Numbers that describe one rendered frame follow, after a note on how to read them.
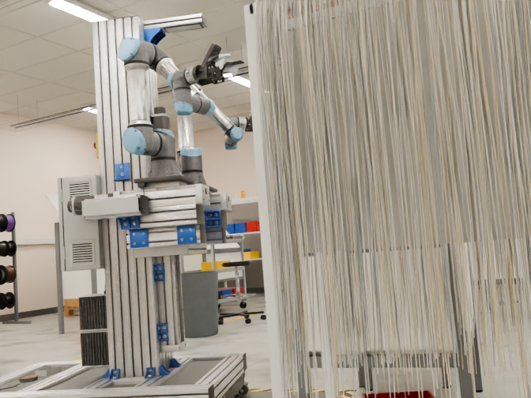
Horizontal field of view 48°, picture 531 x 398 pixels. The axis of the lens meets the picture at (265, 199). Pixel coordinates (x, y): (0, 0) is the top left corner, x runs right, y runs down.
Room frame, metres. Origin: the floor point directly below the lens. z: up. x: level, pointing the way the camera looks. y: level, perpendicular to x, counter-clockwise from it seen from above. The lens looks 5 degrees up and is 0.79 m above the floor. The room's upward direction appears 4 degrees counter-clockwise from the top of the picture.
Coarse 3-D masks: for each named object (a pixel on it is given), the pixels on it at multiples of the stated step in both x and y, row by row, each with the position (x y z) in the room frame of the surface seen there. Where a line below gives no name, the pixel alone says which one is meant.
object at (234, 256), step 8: (208, 248) 8.96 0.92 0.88; (216, 248) 9.15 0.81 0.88; (224, 248) 9.27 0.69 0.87; (232, 248) 9.48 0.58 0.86; (240, 248) 9.71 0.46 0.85; (184, 256) 8.96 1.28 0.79; (192, 256) 8.89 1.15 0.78; (200, 256) 8.83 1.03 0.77; (208, 256) 8.87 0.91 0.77; (216, 256) 9.06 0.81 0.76; (224, 256) 9.29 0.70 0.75; (232, 256) 9.51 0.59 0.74; (240, 256) 9.73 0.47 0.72; (184, 264) 8.96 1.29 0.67; (192, 264) 8.90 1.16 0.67; (200, 264) 8.84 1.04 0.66; (224, 272) 9.26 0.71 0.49; (232, 272) 9.48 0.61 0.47; (240, 272) 9.70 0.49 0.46; (224, 280) 9.21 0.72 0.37
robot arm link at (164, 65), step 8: (160, 56) 2.71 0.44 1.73; (168, 56) 2.73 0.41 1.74; (160, 64) 2.70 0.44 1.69; (168, 64) 2.70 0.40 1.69; (160, 72) 2.72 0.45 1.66; (168, 72) 2.68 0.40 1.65; (192, 88) 2.62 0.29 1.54; (200, 96) 2.60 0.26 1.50; (208, 104) 2.60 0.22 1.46; (200, 112) 2.59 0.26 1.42; (208, 112) 2.62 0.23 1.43
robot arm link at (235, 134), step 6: (216, 108) 3.29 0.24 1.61; (216, 114) 3.28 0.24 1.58; (222, 114) 3.30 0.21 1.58; (216, 120) 3.29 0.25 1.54; (222, 120) 3.29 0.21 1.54; (228, 120) 3.31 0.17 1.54; (222, 126) 3.30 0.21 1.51; (228, 126) 3.30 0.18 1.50; (234, 126) 3.32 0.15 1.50; (228, 132) 3.31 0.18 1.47; (234, 132) 3.29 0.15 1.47; (240, 132) 3.30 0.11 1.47; (228, 138) 3.36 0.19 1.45; (234, 138) 3.30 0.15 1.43; (240, 138) 3.30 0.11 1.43
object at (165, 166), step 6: (162, 156) 2.72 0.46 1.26; (168, 156) 2.73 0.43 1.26; (156, 162) 2.72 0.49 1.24; (162, 162) 2.72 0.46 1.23; (168, 162) 2.73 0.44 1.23; (174, 162) 2.75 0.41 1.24; (150, 168) 2.75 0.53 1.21; (156, 168) 2.71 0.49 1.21; (162, 168) 2.71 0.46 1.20; (168, 168) 2.72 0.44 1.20; (174, 168) 2.73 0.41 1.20; (150, 174) 2.73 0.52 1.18; (156, 174) 2.70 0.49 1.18; (162, 174) 2.70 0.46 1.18; (168, 174) 2.71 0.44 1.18; (174, 174) 2.72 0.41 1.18
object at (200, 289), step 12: (192, 276) 5.78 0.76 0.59; (204, 276) 5.81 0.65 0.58; (216, 276) 5.93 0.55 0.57; (192, 288) 5.79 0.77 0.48; (204, 288) 5.81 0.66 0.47; (216, 288) 5.93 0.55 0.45; (192, 300) 5.79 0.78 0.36; (204, 300) 5.82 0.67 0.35; (216, 300) 5.93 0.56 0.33; (192, 312) 5.80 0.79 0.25; (204, 312) 5.82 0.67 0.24; (216, 312) 5.93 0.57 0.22; (192, 324) 5.81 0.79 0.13; (204, 324) 5.83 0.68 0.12; (216, 324) 5.93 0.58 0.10; (192, 336) 5.82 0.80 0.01; (204, 336) 5.84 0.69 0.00
